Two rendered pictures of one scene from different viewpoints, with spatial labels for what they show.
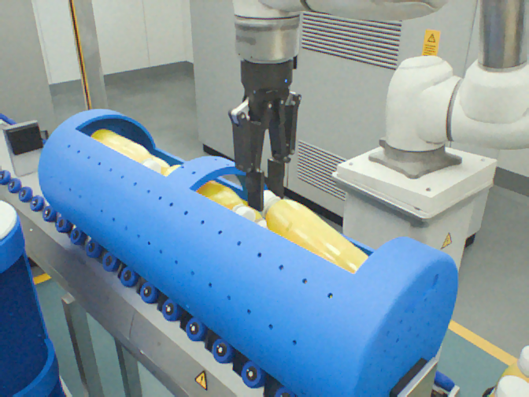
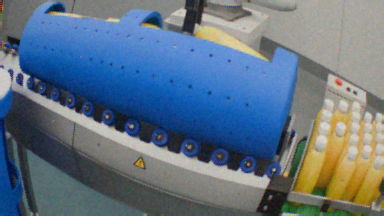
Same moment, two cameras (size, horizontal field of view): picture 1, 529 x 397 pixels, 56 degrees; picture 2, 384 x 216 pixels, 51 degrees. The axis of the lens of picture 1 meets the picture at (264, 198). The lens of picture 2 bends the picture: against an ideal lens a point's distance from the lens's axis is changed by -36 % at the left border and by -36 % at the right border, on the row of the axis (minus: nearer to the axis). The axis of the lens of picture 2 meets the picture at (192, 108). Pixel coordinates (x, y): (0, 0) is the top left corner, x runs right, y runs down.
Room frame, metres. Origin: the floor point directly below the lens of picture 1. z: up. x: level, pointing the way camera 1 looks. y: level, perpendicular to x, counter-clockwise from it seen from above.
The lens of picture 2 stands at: (-0.43, 0.62, 1.75)
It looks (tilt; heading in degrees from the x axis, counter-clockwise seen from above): 30 degrees down; 330
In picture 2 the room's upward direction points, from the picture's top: 10 degrees clockwise
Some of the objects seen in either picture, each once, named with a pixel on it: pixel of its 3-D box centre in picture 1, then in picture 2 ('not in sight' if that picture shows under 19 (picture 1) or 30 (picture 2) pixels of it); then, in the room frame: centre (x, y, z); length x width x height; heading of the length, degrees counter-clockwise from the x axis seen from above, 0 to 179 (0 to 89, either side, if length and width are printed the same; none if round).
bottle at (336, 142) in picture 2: not in sight; (331, 158); (0.36, -0.33, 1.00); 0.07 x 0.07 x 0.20
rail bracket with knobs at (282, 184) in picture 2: not in sight; (275, 196); (0.33, -0.10, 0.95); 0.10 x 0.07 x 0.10; 135
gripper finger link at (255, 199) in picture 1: (255, 189); (190, 20); (0.70, 0.01, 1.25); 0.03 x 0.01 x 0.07; 45
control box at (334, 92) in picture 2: not in sight; (345, 100); (0.57, -0.56, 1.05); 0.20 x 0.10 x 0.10; 45
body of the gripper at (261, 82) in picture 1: (266, 89); not in sight; (0.72, 0.00, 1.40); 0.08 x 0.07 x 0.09; 135
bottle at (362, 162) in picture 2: not in sight; (355, 178); (0.22, -0.37, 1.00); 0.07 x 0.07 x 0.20
